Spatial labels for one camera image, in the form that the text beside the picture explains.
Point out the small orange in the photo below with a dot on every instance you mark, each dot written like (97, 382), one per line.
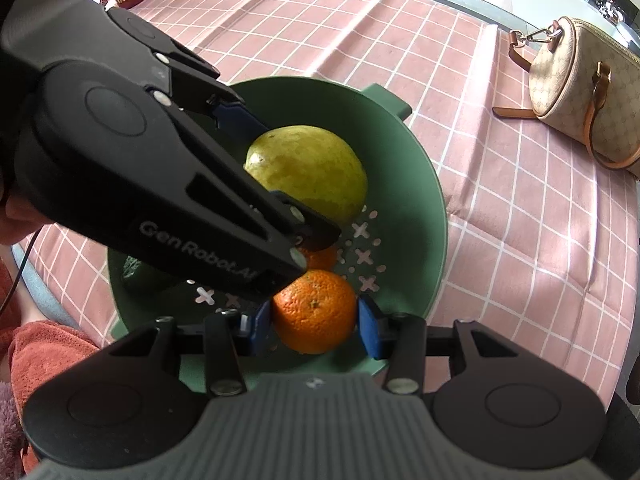
(320, 259)

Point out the coral fleece garment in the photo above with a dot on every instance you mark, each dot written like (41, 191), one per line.
(45, 360)

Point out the purple fluffy cloth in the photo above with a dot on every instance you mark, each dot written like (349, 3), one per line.
(7, 425)

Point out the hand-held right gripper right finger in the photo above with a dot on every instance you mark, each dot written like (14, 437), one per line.
(368, 328)

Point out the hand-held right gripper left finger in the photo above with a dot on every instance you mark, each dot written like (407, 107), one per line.
(261, 329)

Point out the yellow-green pear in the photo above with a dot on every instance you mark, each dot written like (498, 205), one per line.
(310, 170)

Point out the person's left hand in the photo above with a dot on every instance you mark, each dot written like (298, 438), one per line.
(17, 220)

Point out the pink checked tablecloth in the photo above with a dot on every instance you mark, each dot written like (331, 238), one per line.
(350, 35)

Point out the green colander bowl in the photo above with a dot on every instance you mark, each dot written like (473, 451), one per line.
(410, 240)

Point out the beige patterned handbag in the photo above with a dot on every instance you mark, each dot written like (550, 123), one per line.
(570, 80)

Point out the large orange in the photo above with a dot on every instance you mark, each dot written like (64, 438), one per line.
(315, 312)

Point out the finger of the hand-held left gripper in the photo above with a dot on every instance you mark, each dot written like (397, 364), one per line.
(235, 116)
(280, 220)

